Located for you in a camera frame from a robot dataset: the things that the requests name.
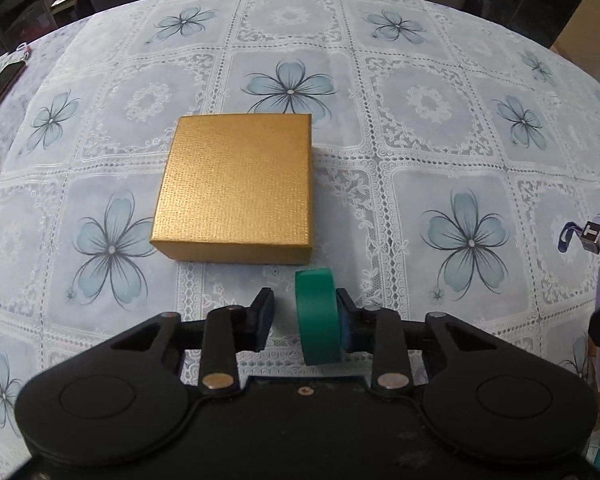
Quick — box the gold cardboard box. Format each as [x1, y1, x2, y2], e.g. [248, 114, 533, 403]
[150, 114, 313, 266]

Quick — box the green tape roll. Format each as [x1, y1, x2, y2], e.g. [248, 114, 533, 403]
[294, 268, 341, 366]

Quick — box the floral lace tablecloth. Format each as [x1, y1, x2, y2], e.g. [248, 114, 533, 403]
[0, 0, 600, 479]

